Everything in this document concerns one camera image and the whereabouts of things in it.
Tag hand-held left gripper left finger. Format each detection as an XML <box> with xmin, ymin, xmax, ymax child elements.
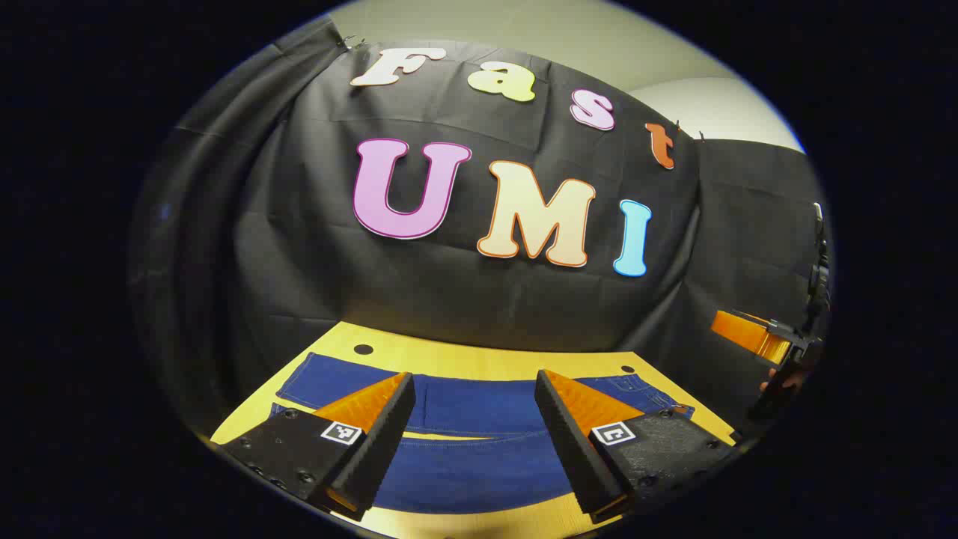
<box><xmin>212</xmin><ymin>372</ymin><xmax>417</xmax><ymax>523</ymax></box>

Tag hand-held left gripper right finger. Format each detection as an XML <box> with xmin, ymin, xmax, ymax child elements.
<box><xmin>534</xmin><ymin>369</ymin><xmax>742</xmax><ymax>525</ymax></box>

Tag black backdrop cloth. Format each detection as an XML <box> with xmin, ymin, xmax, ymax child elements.
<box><xmin>127</xmin><ymin>15</ymin><xmax>832</xmax><ymax>442</ymax></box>

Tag blue denim jeans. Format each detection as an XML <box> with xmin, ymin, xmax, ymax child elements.
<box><xmin>271</xmin><ymin>352</ymin><xmax>697</xmax><ymax>516</ymax></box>

